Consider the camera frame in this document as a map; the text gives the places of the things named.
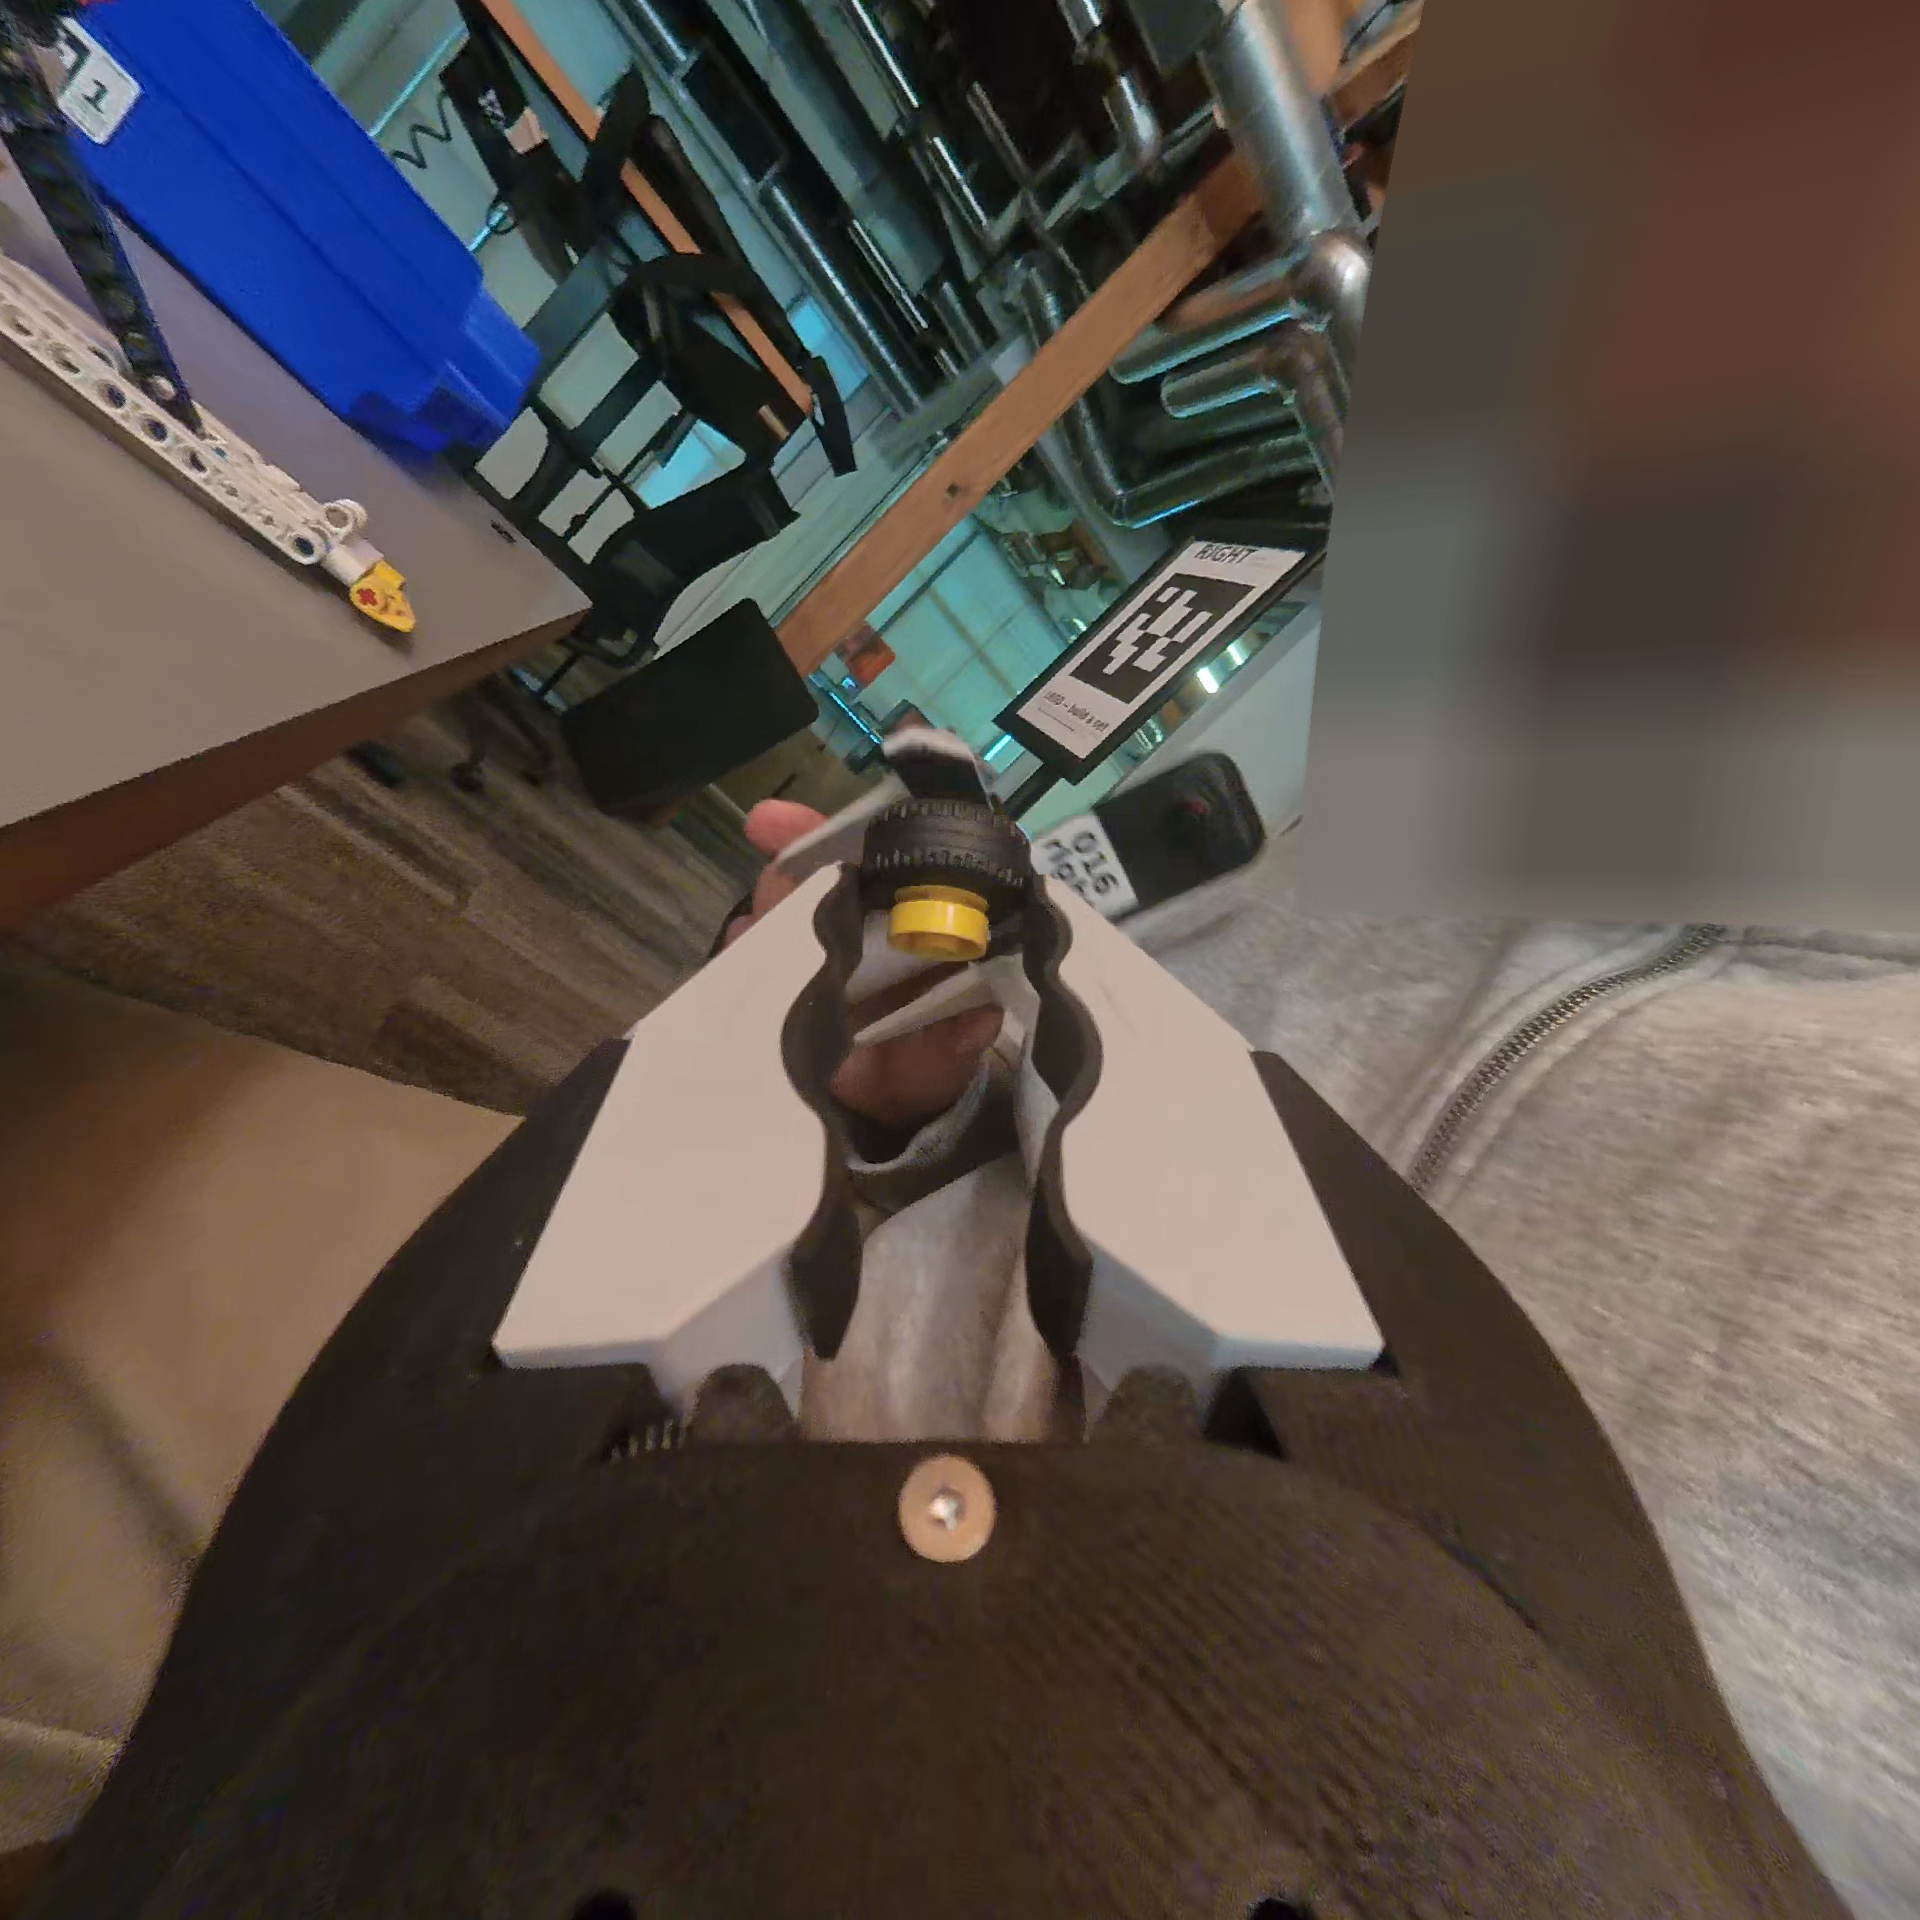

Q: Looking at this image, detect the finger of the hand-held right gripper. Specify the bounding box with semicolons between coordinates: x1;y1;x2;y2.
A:
883;722;1001;810
840;912;1062;1065

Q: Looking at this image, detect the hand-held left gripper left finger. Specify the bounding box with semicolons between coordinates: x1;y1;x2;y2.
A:
496;864;870;1405

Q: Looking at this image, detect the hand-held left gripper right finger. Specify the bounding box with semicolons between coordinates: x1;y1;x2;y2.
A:
1026;877;1386;1405

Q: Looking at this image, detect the yellow lego wheel hub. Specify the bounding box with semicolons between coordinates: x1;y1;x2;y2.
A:
883;891;997;962

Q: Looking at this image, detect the black lego tyre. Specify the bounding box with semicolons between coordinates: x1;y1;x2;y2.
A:
859;792;1032;904

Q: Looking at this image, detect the person's right forearm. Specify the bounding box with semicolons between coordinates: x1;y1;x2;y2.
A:
802;1049;1085;1441

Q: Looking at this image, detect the zebra striped lego aircraft model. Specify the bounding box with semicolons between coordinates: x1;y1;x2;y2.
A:
0;0;425;638

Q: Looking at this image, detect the person's right hand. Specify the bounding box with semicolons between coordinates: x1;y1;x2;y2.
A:
742;792;1008;1131

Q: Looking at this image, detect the framed tag sign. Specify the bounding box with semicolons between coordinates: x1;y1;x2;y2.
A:
997;535;1325;784

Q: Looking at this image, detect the black office chair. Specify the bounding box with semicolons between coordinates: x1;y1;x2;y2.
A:
562;592;822;826

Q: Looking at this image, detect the person's grey hoodie torso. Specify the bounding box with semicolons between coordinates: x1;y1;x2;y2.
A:
1117;877;1920;1920

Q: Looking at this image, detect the background standing desk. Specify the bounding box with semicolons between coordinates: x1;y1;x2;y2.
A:
438;0;859;508

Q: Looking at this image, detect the blue plastic bin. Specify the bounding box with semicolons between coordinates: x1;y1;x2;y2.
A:
55;0;547;464

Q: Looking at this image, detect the silver ventilation duct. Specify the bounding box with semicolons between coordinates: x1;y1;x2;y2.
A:
1204;0;1378;352

